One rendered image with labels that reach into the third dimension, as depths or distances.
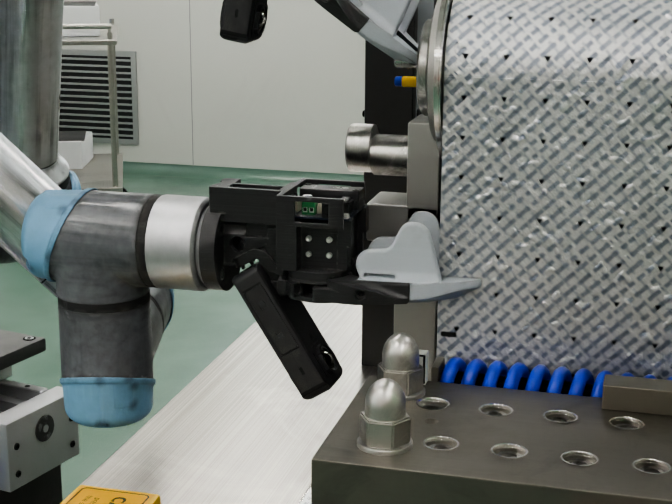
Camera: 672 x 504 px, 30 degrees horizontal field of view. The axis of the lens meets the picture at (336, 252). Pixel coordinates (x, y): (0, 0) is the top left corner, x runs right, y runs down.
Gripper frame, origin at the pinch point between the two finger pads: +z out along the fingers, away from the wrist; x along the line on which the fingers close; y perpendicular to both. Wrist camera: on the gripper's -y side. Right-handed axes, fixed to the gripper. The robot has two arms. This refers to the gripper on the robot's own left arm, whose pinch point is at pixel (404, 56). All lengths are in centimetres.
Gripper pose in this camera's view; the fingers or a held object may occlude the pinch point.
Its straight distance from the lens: 101.2
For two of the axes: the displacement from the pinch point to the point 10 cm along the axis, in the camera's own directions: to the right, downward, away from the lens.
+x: 2.5, -2.4, 9.4
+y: 6.2, -7.0, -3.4
